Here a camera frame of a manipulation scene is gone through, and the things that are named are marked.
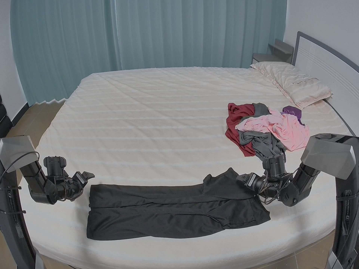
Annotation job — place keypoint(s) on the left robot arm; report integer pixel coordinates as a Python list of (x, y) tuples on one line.
[(16, 150)]

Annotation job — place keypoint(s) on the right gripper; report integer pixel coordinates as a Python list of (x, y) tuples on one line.
[(260, 186)]

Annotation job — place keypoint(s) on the purple garment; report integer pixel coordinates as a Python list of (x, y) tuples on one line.
[(291, 111)]

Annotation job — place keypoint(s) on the grey bedside table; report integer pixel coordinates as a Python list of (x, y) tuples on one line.
[(280, 48)]

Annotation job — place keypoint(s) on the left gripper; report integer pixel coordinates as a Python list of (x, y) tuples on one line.
[(74, 188)]

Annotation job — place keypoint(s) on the black T-shirt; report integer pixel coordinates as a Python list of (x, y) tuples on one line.
[(157, 214)]

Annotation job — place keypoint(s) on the bed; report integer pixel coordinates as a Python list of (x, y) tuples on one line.
[(140, 108)]

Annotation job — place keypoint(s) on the dark red garment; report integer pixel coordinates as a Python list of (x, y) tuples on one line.
[(238, 116)]

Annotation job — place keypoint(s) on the black chest of drawers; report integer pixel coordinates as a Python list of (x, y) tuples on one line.
[(4, 116)]

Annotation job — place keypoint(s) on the grey garment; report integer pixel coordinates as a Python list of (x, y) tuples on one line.
[(263, 147)]

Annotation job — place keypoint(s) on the blue-green curtain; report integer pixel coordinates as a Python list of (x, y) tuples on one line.
[(196, 21), (64, 38)]

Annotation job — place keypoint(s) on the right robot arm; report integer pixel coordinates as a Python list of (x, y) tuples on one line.
[(328, 155)]

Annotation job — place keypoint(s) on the cream pillow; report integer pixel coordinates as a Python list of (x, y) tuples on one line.
[(294, 81)]

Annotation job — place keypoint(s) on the pink garment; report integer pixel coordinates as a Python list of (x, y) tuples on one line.
[(291, 133)]

